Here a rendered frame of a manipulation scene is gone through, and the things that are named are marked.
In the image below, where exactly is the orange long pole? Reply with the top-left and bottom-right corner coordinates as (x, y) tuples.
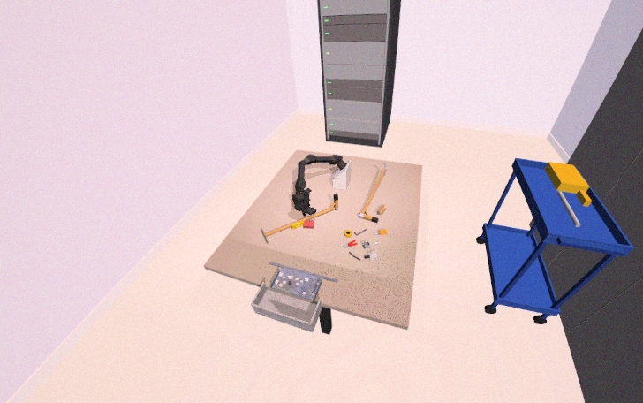
(262, 194), (338, 243)

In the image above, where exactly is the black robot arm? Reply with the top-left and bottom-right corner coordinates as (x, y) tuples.
(292, 154), (347, 211)

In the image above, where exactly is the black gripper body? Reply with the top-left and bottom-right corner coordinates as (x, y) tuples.
(302, 199), (316, 215)

